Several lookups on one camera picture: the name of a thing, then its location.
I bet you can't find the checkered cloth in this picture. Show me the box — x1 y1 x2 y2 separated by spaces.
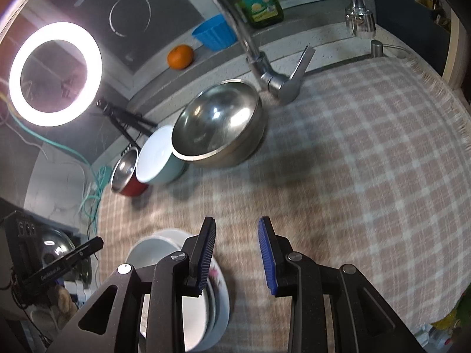
96 53 471 339

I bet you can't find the cream shelf unit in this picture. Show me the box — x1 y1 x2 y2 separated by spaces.
440 7 471 100

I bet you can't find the large steel bowl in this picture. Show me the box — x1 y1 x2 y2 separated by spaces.
171 80 266 168

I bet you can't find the red steel bowl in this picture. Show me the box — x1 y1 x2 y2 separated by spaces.
110 147 150 197

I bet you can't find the beige cloth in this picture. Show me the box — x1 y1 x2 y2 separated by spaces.
55 287 79 313

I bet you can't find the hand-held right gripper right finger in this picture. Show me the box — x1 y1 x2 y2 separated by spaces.
258 216 424 353

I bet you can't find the teal cable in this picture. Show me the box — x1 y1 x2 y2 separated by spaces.
0 96 107 229

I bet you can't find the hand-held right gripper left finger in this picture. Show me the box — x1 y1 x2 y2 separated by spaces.
61 216 218 353

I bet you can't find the dark knife block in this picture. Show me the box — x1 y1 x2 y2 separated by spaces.
372 0 453 70

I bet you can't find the chrome faucet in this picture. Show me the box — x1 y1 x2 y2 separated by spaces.
193 0 316 104

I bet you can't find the small white plate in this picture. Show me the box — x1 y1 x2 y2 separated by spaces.
126 230 216 353

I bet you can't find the black appliance with knobs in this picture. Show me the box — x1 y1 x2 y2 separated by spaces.
0 209 42 306

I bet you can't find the flexible faucet sprayer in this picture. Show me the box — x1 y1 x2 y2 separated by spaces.
333 0 376 36

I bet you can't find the window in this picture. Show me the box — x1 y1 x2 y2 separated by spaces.
22 0 343 78

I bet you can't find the orange fruit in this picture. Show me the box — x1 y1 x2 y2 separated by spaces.
167 44 194 70

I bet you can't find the light blue bowl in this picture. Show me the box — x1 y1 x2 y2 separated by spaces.
135 125 188 185

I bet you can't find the black tripod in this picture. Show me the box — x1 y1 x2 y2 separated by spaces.
96 99 158 148

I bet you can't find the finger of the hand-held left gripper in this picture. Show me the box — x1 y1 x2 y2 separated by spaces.
68 237 104 265

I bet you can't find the floral white plate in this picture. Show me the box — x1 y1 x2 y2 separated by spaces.
127 228 230 353

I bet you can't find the blue ribbed cup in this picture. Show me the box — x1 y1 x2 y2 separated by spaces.
191 15 237 51

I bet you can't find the yellow green plastic bottle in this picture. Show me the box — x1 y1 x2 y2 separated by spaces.
430 307 465 339

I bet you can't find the ring light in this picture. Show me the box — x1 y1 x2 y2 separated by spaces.
9 21 103 127

